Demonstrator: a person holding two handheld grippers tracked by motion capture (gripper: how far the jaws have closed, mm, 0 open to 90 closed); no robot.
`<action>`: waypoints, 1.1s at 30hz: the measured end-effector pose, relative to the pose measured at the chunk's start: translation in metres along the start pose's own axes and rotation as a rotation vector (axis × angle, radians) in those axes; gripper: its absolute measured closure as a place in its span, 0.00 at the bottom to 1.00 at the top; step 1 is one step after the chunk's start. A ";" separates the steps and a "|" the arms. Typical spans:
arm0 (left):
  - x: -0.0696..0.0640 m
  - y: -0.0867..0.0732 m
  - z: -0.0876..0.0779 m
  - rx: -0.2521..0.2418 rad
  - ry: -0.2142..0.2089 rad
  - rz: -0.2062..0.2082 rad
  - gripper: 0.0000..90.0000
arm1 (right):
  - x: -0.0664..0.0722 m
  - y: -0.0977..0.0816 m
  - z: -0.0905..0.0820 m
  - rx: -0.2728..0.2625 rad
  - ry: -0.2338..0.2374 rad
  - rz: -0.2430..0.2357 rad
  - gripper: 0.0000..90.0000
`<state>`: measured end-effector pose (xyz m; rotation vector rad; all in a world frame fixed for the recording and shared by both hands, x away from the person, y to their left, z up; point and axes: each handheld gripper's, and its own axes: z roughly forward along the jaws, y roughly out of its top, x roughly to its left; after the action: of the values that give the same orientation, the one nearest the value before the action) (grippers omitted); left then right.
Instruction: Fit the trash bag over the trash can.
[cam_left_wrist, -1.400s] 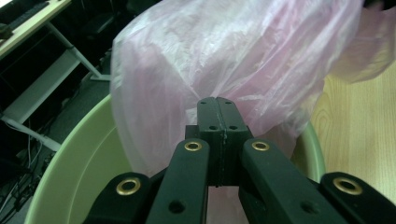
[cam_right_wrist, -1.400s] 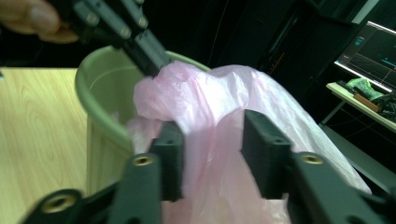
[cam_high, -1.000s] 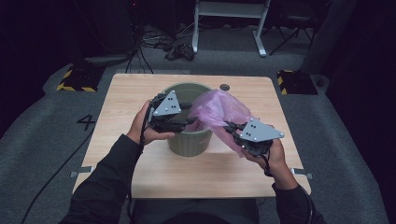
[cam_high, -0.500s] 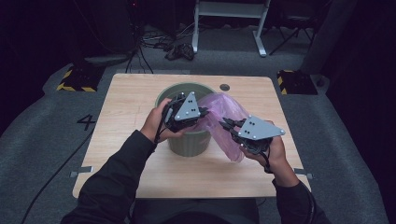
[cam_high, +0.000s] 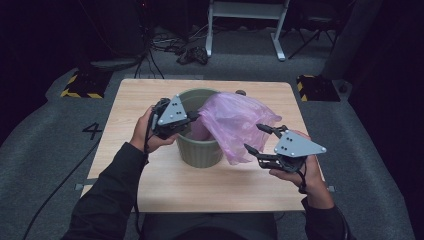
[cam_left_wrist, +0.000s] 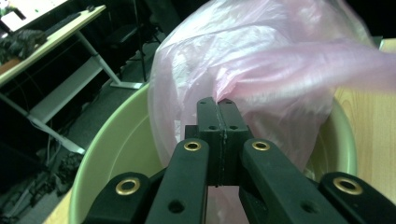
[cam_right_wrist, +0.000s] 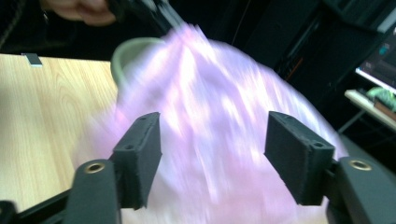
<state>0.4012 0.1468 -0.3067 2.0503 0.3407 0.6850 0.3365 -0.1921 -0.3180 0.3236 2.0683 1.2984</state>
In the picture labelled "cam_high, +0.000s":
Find tangle of black cables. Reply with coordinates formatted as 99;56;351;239
134;24;188;80

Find white metal stand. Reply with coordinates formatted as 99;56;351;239
205;0;291;62

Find yellow black striped block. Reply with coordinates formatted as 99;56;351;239
296;74;342;103
60;70;113;100

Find round grey stand base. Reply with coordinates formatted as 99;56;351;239
89;58;141;72

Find black tripod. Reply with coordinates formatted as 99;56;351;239
288;18;338;60

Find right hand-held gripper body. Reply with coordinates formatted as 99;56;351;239
273;129;328;174

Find black floor cable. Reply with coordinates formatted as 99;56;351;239
21;138;103;240

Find person's lap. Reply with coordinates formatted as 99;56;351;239
141;213;278;240

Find pink plastic bag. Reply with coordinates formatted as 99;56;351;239
189;92;283;166

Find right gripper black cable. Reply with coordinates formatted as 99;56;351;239
297;162;308;195

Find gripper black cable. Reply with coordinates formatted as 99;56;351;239
297;162;308;195
133;111;158;240

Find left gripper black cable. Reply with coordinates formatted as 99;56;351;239
133;111;158;240

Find person's right hand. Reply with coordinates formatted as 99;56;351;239
269;129;335;210

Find green plastic bin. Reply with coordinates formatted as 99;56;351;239
175;87;224;169

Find grey curtain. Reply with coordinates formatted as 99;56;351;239
321;0;384;81

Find person's left hand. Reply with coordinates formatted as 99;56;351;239
129;105;179;154

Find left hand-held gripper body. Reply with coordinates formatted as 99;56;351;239
151;94;194;140

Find dark cloth bundle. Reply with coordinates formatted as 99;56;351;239
175;45;209;66

